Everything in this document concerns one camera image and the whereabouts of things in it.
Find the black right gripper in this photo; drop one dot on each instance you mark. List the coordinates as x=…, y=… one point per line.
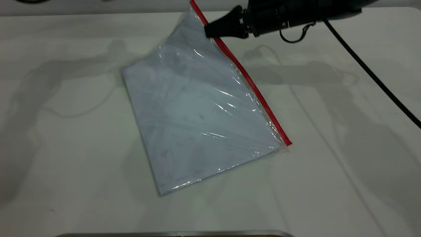
x=279, y=14

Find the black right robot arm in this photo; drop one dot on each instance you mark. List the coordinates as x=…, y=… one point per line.
x=335, y=8

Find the transparent zip bag red strip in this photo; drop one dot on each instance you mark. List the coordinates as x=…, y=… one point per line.
x=197, y=98

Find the silver metal bar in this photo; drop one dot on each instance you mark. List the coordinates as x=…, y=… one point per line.
x=164, y=234

